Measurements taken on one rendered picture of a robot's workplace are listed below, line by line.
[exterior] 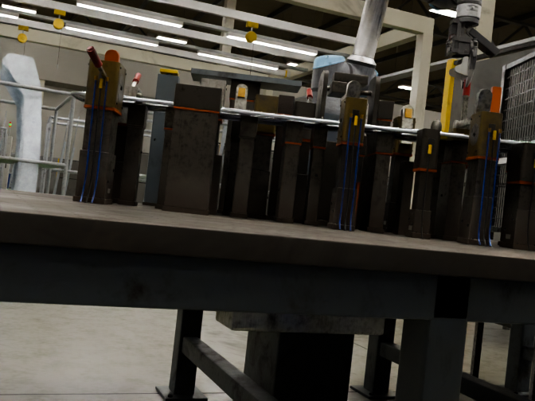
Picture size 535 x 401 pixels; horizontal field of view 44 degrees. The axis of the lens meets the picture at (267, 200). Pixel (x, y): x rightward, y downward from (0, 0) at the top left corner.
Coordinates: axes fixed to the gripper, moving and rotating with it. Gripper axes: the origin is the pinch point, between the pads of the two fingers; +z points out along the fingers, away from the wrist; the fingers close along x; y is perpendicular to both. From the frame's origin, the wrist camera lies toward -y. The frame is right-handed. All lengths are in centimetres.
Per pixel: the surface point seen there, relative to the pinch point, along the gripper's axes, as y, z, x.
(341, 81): 39.4, 3.7, -2.1
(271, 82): 61, 5, -13
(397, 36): -138, -216, -728
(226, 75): 76, 4, -13
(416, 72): -157, -156, -673
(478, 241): 6, 49, 39
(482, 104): 6.0, 12.0, 31.7
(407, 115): 17.9, 12.3, -0.2
